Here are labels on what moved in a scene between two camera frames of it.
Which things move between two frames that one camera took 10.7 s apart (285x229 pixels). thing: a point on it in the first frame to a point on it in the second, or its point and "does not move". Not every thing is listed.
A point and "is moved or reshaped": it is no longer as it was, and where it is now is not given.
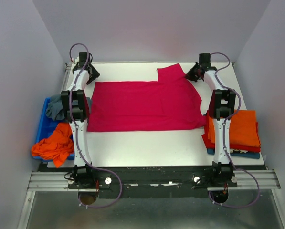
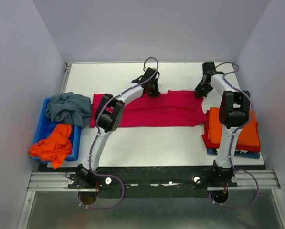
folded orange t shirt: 244,129 does not move
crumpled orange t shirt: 57,147 does not move
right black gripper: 189,75 to 201,93
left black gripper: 95,74 to 156,92
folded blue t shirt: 252,155 does not move
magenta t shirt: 170,103 is moved or reshaped
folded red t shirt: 233,146 does not move
